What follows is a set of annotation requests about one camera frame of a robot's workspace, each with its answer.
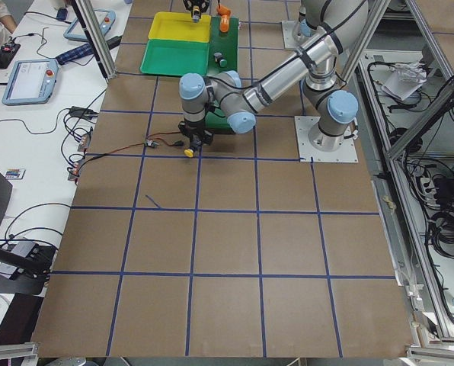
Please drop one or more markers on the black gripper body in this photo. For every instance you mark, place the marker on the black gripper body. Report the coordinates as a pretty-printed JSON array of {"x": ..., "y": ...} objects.
[
  {"x": 195, "y": 4},
  {"x": 193, "y": 132}
]

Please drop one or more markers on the yellow mushroom push button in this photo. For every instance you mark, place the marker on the yellow mushroom push button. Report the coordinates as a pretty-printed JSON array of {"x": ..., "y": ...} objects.
[{"x": 195, "y": 14}]

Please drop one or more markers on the labelled orange cylinder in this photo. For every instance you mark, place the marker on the labelled orange cylinder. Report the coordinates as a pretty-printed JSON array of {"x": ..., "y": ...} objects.
[{"x": 222, "y": 10}]

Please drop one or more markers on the plain orange cylinder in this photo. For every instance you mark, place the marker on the plain orange cylinder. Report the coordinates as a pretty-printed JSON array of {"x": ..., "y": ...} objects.
[{"x": 224, "y": 24}]

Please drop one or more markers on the green mushroom push button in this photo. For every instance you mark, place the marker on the green mushroom push button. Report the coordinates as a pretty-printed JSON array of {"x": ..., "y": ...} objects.
[{"x": 220, "y": 60}]

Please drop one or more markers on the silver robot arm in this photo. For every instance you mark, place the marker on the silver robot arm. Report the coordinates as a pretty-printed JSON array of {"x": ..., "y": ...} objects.
[
  {"x": 301, "y": 18},
  {"x": 336, "y": 25}
]

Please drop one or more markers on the yellow plastic tray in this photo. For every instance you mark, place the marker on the yellow plastic tray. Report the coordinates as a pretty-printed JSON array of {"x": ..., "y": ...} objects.
[{"x": 180, "y": 26}]

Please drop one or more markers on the green conveyor belt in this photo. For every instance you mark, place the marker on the green conveyor belt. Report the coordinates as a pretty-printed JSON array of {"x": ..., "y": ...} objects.
[{"x": 227, "y": 44}]

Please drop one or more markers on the small controller circuit board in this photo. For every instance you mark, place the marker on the small controller circuit board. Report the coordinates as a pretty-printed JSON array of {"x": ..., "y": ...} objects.
[{"x": 151, "y": 144}]

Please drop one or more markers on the green plastic tray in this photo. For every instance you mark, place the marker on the green plastic tray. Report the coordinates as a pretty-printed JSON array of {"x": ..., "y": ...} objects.
[{"x": 174, "y": 58}]

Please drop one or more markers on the black power adapter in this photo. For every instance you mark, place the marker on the black power adapter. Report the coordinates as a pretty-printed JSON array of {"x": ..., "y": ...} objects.
[{"x": 114, "y": 42}]

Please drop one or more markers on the folded blue umbrella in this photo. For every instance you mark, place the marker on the folded blue umbrella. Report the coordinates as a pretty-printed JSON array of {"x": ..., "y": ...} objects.
[{"x": 74, "y": 54}]

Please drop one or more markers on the near blue teach pendant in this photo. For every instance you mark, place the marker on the near blue teach pendant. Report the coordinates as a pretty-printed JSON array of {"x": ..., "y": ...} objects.
[{"x": 31, "y": 82}]

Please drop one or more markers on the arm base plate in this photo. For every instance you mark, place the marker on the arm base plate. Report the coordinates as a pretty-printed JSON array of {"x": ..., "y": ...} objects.
[
  {"x": 293, "y": 36},
  {"x": 314, "y": 146}
]

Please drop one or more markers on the aluminium frame post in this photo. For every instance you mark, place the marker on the aluminium frame post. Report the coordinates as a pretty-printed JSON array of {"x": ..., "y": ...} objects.
[{"x": 86, "y": 16}]

